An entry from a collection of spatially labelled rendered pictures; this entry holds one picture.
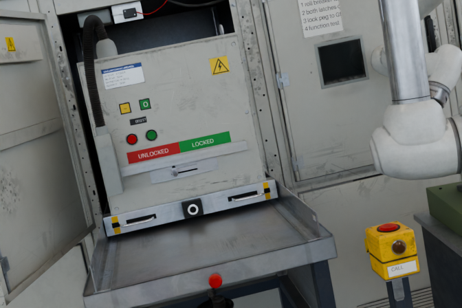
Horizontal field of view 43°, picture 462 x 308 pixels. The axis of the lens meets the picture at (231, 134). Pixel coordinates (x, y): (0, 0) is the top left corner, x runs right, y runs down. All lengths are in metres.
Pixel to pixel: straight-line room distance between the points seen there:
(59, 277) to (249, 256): 0.89
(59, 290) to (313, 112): 1.08
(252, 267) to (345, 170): 0.83
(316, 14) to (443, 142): 0.74
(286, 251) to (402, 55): 0.59
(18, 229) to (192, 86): 0.64
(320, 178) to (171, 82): 0.70
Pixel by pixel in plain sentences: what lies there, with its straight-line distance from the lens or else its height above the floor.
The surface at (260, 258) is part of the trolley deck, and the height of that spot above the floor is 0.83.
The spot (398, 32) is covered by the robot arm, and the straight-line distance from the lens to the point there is 1.63.
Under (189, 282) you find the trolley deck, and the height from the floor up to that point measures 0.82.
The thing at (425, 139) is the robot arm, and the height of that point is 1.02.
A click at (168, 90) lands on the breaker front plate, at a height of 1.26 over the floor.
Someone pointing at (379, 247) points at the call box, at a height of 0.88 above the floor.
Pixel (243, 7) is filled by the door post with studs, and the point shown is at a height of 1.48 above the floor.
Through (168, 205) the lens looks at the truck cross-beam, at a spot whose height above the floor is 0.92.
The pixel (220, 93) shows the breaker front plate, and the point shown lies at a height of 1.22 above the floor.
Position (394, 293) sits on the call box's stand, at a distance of 1.36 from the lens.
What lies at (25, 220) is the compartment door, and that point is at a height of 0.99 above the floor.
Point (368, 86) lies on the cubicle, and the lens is 2.19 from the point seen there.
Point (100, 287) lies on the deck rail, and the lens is 1.49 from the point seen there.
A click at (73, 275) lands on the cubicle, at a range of 2.16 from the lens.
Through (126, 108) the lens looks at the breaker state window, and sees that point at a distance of 1.81.
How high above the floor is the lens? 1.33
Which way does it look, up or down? 7 degrees down
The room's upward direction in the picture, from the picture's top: 11 degrees counter-clockwise
